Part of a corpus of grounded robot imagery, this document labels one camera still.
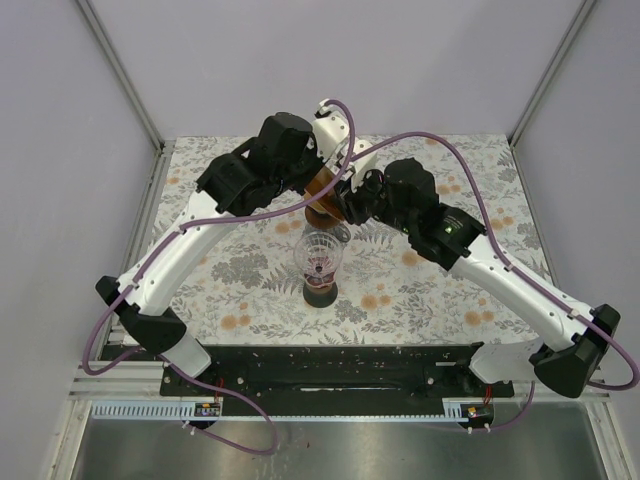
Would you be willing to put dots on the clear glass carafe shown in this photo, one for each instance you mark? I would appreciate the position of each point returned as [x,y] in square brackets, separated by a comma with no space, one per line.
[340,232]

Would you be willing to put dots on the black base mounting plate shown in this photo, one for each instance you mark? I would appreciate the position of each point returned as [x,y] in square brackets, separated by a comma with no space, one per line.
[252,375]

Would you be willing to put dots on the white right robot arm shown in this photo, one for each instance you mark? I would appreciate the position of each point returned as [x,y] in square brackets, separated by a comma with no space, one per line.
[572,336]

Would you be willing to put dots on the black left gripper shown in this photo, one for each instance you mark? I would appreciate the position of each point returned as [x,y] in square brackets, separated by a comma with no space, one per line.
[317,161]

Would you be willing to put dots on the floral patterned table mat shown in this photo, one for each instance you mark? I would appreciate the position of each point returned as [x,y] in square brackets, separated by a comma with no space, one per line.
[248,290]

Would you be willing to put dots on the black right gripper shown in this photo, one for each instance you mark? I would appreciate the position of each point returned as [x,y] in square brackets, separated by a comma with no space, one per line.
[350,195]

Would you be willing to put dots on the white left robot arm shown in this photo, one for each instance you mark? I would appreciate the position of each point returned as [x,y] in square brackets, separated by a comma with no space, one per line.
[235,188]

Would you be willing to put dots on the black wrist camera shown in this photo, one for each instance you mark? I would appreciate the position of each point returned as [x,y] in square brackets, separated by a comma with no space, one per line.
[282,139]
[408,187]

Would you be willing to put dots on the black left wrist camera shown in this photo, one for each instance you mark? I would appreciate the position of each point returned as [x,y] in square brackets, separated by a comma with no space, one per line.
[282,139]

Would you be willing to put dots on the round wooden dripper holder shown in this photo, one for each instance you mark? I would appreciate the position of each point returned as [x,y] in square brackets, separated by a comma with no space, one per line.
[321,220]

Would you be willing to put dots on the white slotted cable duct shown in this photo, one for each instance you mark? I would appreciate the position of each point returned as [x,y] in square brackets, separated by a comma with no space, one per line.
[305,409]

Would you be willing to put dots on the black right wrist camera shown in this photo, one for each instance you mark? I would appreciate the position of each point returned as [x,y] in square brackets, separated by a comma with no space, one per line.
[408,187]

